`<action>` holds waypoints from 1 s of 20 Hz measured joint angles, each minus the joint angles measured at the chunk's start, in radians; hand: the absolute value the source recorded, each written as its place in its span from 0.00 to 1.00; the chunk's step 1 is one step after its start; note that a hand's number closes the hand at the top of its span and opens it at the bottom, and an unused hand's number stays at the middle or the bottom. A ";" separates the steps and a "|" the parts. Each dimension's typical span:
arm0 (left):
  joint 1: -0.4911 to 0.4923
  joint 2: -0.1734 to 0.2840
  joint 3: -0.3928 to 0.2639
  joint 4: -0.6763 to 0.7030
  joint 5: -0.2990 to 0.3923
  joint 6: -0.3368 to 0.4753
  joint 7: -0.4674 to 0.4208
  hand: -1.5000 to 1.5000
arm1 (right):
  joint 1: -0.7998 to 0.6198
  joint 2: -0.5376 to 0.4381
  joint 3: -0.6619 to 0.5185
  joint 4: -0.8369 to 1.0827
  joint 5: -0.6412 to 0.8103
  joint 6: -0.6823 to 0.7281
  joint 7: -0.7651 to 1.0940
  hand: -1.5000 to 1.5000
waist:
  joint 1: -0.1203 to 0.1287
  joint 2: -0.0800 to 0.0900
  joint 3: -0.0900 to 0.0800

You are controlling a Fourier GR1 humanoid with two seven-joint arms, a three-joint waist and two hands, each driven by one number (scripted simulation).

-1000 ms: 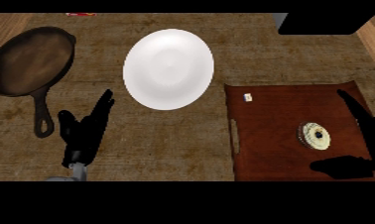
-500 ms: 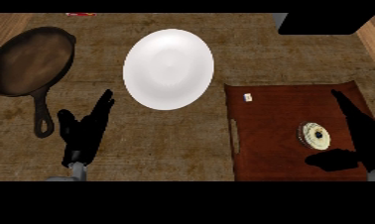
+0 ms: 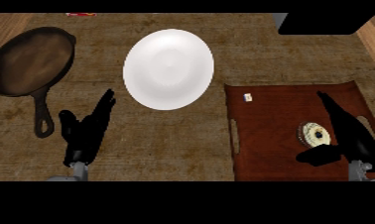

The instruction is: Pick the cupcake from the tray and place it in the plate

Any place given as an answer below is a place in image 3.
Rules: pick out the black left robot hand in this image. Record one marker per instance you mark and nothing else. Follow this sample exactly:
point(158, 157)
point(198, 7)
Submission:
point(87, 132)

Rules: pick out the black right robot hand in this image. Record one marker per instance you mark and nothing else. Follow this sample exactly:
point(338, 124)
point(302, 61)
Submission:
point(348, 129)

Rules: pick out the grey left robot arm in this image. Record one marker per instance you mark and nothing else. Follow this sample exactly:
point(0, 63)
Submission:
point(72, 172)

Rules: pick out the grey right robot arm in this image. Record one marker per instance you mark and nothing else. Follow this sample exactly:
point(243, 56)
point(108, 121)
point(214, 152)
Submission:
point(360, 170)

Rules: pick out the cream cupcake with dark centre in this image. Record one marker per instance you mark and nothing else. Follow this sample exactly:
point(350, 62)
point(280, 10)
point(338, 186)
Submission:
point(313, 134)

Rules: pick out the reddish brown wooden tray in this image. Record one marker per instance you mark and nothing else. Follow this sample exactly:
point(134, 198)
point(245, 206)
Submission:
point(277, 129)

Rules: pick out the white oval plate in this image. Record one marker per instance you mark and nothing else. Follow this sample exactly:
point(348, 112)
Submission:
point(168, 69)

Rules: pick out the small white tag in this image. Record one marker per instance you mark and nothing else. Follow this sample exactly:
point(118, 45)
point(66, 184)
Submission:
point(248, 97)

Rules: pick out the brown cast iron skillet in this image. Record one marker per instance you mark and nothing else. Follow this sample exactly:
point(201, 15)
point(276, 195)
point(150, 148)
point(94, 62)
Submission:
point(31, 64)

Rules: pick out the pale wooden panel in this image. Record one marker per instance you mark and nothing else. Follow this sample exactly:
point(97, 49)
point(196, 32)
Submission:
point(366, 36)

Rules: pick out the black appliance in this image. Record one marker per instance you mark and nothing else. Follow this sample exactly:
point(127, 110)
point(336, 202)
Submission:
point(319, 23)

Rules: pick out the red and white packet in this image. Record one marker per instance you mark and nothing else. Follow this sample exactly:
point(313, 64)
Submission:
point(81, 14)

